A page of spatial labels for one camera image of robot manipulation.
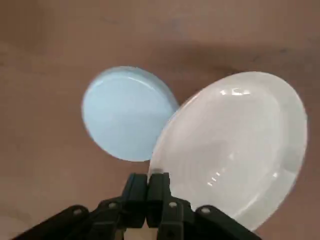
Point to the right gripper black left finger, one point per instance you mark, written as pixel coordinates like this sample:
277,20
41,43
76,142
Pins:
117,212

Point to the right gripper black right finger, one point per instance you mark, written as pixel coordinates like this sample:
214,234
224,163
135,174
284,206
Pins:
175,215

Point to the white IKEA plate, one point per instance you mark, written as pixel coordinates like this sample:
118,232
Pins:
230,150

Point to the blue IKEA plate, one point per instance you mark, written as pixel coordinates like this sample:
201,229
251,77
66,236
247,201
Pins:
122,117

